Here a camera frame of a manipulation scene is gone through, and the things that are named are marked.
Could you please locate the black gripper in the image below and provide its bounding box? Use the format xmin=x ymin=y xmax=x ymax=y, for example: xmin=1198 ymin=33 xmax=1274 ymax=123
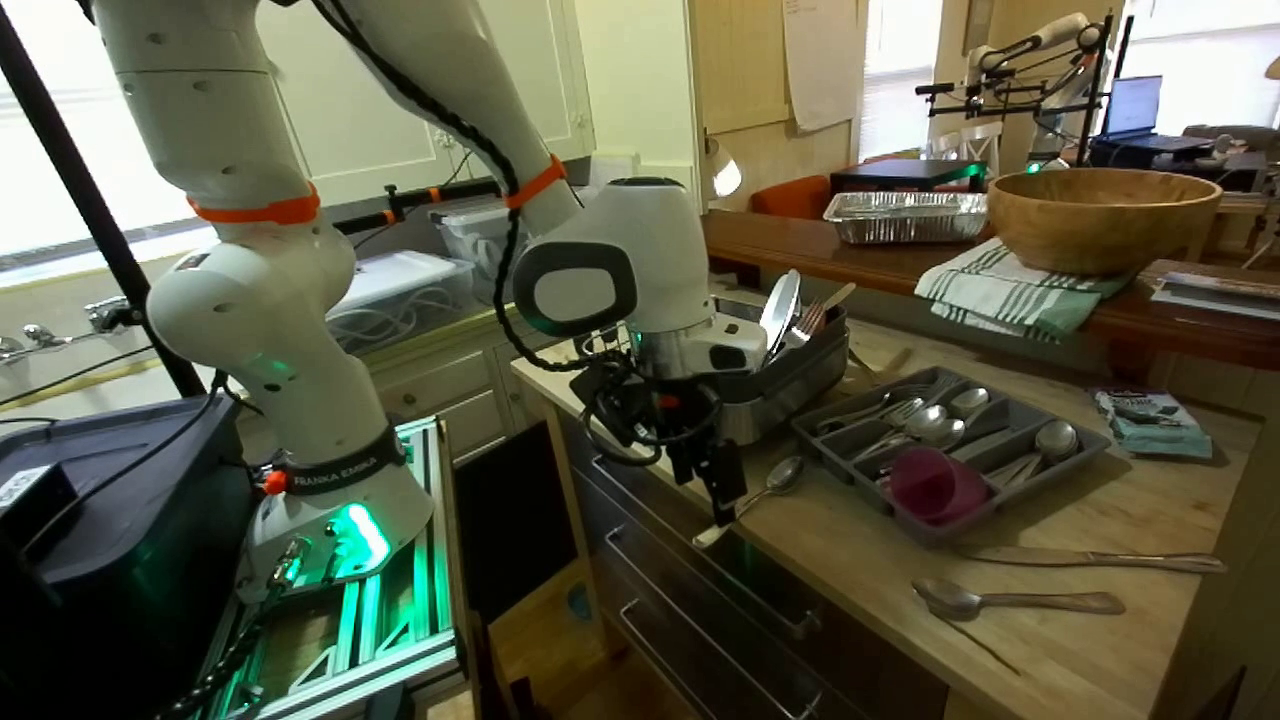
xmin=633 ymin=371 xmax=752 ymax=529

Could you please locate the large silver serving spoon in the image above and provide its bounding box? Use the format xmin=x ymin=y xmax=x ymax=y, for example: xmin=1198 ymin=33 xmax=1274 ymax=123
xmin=752 ymin=265 xmax=810 ymax=362

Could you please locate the grey cutlery tray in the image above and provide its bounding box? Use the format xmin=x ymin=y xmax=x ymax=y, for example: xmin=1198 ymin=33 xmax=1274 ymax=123
xmin=791 ymin=363 xmax=1120 ymax=545

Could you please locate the aluminium foil tray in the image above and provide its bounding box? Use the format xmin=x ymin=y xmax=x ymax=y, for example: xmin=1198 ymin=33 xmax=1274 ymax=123
xmin=822 ymin=187 xmax=995 ymax=252

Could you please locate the grey dish rack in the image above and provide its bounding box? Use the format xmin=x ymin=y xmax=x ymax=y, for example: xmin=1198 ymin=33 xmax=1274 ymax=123
xmin=707 ymin=295 xmax=860 ymax=454

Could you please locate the dark drawer cabinet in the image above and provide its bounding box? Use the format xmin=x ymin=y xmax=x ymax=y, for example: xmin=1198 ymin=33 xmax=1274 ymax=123
xmin=548 ymin=408 xmax=954 ymax=720

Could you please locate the pink plastic cup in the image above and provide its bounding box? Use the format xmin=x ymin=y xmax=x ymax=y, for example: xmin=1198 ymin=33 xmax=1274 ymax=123
xmin=884 ymin=445 xmax=1002 ymax=531

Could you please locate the dark wooden table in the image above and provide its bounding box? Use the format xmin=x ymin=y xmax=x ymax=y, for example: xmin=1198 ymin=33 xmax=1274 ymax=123
xmin=699 ymin=195 xmax=1280 ymax=375

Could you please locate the white drawer cabinet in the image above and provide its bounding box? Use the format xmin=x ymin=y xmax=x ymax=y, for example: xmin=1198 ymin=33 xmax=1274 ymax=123
xmin=357 ymin=308 xmax=541 ymax=463

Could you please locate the green striped white towel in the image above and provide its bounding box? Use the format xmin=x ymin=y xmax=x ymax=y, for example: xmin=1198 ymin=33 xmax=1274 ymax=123
xmin=913 ymin=237 xmax=1136 ymax=345

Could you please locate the long silver utensil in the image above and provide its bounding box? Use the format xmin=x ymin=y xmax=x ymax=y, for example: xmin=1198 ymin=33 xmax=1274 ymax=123
xmin=947 ymin=539 xmax=1234 ymax=579

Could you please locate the teal sponge pack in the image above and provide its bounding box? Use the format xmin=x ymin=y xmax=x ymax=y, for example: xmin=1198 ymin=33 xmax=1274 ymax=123
xmin=1092 ymin=385 xmax=1220 ymax=463

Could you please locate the wooden bowl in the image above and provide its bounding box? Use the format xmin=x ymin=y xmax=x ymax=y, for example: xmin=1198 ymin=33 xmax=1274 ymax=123
xmin=983 ymin=166 xmax=1230 ymax=280

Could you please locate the white articulated stand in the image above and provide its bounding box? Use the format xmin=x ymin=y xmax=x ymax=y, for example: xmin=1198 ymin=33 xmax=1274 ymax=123
xmin=916 ymin=10 xmax=1120 ymax=151

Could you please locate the flat grey book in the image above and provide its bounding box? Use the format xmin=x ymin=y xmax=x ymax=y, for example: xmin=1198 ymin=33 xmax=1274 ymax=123
xmin=1146 ymin=265 xmax=1280 ymax=329

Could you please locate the open laptop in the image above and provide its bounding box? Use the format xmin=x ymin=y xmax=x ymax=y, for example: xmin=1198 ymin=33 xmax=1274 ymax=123
xmin=1090 ymin=71 xmax=1211 ymax=162

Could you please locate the black control box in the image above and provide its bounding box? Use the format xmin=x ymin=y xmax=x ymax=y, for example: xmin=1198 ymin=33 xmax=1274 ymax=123
xmin=0 ymin=393 xmax=259 ymax=720

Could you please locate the black metal pole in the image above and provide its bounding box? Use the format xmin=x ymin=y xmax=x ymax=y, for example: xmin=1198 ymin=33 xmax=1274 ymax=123
xmin=0 ymin=5 xmax=208 ymax=404

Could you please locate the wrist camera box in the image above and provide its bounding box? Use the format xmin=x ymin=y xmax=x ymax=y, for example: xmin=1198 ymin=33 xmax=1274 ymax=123
xmin=685 ymin=326 xmax=777 ymax=381

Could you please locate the orange cable strap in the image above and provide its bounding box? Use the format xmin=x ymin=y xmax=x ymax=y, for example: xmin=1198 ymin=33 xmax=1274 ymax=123
xmin=183 ymin=187 xmax=325 ymax=234
xmin=502 ymin=151 xmax=573 ymax=218

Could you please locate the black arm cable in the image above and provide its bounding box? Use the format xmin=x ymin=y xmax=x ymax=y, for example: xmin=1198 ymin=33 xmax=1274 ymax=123
xmin=311 ymin=0 xmax=633 ymax=404

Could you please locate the aluminium frame robot table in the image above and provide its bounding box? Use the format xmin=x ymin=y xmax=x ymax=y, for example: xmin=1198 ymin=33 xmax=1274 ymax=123
xmin=196 ymin=411 xmax=474 ymax=720

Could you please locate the wall paper sheet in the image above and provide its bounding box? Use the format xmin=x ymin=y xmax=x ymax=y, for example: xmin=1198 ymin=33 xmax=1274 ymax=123
xmin=777 ymin=0 xmax=872 ymax=138

